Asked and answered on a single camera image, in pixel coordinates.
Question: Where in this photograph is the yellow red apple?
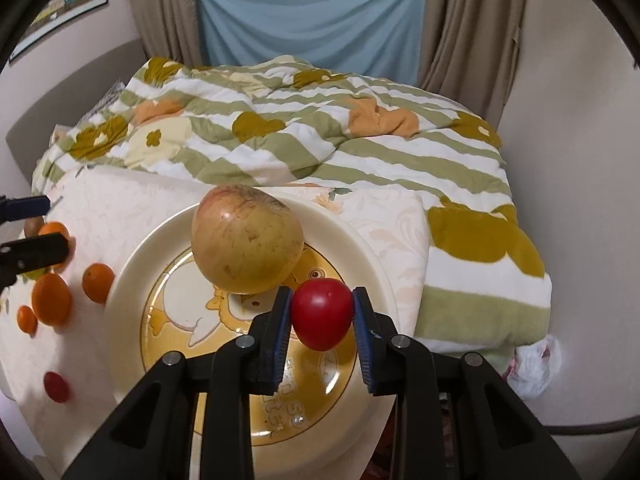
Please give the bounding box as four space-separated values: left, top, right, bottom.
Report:
191 184 305 295

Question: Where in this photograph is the blue cloth under window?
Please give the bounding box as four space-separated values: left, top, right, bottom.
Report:
196 0 425 84

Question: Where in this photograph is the red cherry tomato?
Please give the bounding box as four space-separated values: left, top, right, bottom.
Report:
43 372 70 404
291 278 354 351

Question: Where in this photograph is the large orange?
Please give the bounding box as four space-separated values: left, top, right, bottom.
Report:
38 221 74 273
32 273 73 327

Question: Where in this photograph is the green apple one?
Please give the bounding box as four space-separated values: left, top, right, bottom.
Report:
22 268 49 281

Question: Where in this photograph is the left beige curtain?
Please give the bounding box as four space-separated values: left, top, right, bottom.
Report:
129 0 202 67

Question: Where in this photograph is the white plastic bag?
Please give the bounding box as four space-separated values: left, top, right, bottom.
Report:
503 334 563 401

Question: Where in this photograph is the cream duck print plate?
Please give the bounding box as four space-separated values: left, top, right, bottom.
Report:
106 188 397 479

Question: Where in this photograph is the framed landscape picture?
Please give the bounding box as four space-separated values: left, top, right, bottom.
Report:
9 0 108 62

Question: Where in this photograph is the beige curtain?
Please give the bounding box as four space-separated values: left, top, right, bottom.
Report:
418 0 526 127
129 0 202 67

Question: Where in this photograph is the green striped floral duvet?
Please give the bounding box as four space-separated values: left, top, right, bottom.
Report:
32 55 552 353

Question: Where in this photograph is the small mandarin near plate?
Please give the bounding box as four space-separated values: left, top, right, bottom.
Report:
81 262 115 304

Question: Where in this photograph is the small mandarin front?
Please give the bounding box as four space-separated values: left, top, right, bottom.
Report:
16 306 38 336

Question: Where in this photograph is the right beige curtain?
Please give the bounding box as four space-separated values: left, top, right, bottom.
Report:
418 0 526 127

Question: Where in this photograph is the brown kiwi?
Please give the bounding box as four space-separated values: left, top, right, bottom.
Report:
24 217 44 238

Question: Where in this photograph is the grey headboard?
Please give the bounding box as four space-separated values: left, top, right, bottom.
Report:
6 39 146 181

